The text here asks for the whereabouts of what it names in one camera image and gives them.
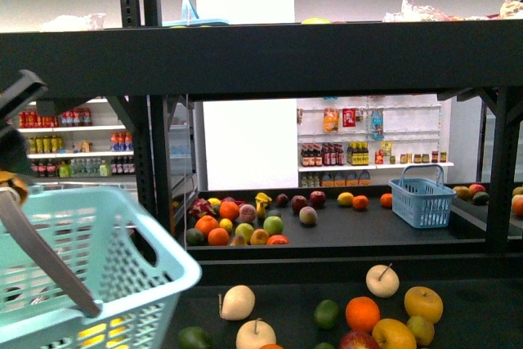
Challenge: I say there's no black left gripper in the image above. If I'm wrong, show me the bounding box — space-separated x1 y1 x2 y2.
1 69 47 177

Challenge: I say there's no grey basket handle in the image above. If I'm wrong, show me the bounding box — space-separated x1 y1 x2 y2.
1 187 102 317

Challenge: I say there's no light blue shopping basket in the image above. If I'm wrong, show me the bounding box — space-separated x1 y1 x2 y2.
1 186 201 348

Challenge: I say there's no yellow lemon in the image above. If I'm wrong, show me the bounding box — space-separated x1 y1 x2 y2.
77 317 127 348

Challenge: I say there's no black upper shelf beam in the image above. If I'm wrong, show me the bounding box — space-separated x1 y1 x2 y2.
1 20 522 101

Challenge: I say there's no far black shelf tray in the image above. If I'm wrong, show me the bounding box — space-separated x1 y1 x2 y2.
187 186 488 261

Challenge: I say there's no black shelf tray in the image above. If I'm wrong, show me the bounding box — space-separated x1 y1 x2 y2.
187 186 488 261
163 258 522 348

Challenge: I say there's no pale white pear left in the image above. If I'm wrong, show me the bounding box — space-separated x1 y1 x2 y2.
218 284 256 321

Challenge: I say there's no dark green lime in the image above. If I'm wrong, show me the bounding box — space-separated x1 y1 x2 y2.
314 299 340 330

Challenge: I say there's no green lime near apple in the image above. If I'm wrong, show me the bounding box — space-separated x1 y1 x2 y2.
314 342 335 349

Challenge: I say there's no orange tangerine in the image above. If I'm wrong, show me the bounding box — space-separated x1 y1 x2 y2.
345 296 381 333

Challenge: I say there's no red yellow apple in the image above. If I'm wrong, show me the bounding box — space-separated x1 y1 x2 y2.
338 331 380 349

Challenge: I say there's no white pear with stem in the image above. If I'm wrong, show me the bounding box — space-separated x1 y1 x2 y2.
365 263 400 298

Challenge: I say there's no small blue basket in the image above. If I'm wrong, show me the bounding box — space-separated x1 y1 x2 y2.
389 163 457 229

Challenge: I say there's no yellow orange fruit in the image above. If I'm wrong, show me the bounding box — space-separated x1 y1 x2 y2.
372 318 417 349

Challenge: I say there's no brown kiwi back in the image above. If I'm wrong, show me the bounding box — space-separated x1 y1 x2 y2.
407 315 435 347

